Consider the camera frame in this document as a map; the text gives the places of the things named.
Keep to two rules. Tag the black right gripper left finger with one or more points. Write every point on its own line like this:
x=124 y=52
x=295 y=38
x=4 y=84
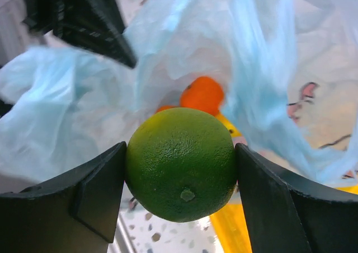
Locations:
x=76 y=211

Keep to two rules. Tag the yellow plastic tray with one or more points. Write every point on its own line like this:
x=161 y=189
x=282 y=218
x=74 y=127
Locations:
x=232 y=230

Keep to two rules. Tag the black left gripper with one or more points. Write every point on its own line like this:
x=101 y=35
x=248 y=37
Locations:
x=93 y=25

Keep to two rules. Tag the light blue plastic bag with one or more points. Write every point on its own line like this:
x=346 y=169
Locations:
x=288 y=68

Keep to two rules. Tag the orange fake persimmon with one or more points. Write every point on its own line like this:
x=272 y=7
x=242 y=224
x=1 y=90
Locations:
x=165 y=107

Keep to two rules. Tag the orange fake mandarin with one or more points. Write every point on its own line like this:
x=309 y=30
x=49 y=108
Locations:
x=204 y=94

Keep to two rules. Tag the dark green fake lime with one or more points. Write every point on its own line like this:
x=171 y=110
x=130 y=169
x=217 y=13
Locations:
x=180 y=165

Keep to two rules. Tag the yellow fake pear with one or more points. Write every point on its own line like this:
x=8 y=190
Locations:
x=234 y=132

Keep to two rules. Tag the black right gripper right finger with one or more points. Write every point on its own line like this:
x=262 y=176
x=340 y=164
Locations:
x=258 y=177

